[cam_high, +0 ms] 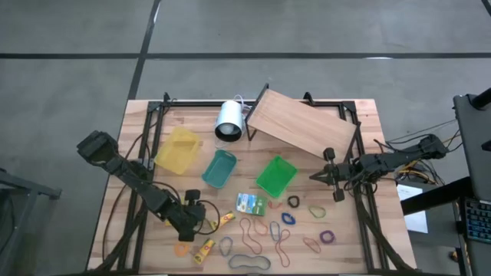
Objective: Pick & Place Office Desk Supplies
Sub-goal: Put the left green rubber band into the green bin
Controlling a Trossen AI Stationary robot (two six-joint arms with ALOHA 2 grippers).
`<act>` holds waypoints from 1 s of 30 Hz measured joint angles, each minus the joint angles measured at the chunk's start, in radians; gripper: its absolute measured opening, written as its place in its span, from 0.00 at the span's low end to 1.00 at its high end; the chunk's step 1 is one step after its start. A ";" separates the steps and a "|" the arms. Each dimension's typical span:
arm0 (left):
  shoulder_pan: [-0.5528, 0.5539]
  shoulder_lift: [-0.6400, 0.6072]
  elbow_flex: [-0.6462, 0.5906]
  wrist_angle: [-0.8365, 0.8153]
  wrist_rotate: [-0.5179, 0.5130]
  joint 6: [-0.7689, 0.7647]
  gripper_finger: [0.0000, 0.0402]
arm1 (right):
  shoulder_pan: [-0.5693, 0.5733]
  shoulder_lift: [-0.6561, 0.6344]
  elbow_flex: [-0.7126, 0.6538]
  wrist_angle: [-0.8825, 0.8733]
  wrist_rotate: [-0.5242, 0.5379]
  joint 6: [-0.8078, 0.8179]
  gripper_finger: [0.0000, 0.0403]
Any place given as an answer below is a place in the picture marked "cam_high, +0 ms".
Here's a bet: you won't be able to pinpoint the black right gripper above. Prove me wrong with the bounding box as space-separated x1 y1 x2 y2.
308 147 356 203

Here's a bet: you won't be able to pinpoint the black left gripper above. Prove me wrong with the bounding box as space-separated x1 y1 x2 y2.
168 189 208 243

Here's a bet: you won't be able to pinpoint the orange coil ring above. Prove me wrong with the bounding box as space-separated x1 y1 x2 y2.
173 242 191 258

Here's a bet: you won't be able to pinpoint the yellow glue tube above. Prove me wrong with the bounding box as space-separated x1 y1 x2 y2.
193 238 216 265

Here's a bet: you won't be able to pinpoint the yellow-green rubber band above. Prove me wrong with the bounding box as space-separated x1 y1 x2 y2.
308 205 328 219

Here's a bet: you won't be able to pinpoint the yellow green crayon box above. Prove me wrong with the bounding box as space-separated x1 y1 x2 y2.
209 212 236 232

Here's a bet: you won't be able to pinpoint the grey-blue rubber band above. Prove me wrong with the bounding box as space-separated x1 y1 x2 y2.
219 235 234 257

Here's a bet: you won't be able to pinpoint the purple coil ring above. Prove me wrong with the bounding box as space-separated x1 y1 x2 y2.
319 229 337 245

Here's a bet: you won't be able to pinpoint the long orange-red rubber band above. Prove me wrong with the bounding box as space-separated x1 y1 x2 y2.
239 217 263 255

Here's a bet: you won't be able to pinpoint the teal plastic bin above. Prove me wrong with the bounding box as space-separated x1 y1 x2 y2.
201 149 238 189

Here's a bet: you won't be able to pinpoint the blue green card pack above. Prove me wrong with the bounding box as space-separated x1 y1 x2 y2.
236 192 269 217

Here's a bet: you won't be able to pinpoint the orange rubber band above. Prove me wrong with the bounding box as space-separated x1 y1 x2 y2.
252 217 269 236

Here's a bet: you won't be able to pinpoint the thin red-orange rubber band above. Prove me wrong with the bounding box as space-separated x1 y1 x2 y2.
302 236 322 255

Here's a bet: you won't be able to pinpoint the black desk bar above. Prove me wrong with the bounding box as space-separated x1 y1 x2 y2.
400 176 473 215

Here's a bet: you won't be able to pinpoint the green plastic mesh basket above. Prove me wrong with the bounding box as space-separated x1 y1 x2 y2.
255 155 298 199

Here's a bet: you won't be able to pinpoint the wooden shelf riser black legs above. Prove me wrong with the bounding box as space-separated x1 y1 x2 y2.
244 83 362 164

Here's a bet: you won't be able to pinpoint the yellow translucent plastic bin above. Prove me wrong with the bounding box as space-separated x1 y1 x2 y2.
153 126 202 176

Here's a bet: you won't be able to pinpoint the white paper sheet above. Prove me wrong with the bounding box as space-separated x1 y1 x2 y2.
397 183 429 234

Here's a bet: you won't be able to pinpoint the white cylindrical lamp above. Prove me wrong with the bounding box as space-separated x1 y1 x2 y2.
213 99 246 143

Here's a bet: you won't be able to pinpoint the dark grey monitor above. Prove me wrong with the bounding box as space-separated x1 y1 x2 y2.
453 87 491 200

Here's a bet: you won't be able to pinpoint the grey metal cart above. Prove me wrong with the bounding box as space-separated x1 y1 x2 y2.
0 168 62 276

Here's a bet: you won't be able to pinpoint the backlit keyboard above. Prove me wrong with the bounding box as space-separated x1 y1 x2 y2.
463 198 491 245

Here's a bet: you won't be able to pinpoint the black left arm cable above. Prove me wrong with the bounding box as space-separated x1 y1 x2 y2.
193 199 222 235

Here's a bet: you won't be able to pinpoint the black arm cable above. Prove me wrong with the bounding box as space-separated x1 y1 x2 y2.
193 199 222 235
343 140 384 197

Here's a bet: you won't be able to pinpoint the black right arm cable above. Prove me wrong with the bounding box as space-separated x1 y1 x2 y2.
343 140 384 197

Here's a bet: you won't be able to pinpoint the yellow and black cable bundle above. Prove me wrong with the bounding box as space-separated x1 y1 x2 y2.
383 118 463 185

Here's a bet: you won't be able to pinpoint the black aluminium table frame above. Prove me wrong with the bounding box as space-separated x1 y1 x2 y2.
87 91 414 275

